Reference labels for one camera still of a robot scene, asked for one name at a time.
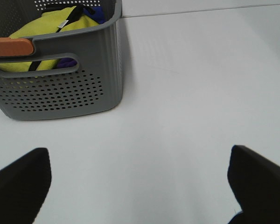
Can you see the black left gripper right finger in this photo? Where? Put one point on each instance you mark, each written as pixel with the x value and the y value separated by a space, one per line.
pixel 255 183

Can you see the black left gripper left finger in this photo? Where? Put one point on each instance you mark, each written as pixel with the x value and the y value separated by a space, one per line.
pixel 24 185

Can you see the grey perforated plastic basket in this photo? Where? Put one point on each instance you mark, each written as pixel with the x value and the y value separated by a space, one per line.
pixel 94 85

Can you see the yellow-green towel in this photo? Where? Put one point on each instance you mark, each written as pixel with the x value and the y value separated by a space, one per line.
pixel 22 66

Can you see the blue-purple towel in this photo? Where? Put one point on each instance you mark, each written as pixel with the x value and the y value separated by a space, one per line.
pixel 80 17

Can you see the orange basket handle grip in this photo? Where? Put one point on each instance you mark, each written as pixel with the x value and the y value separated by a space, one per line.
pixel 15 47

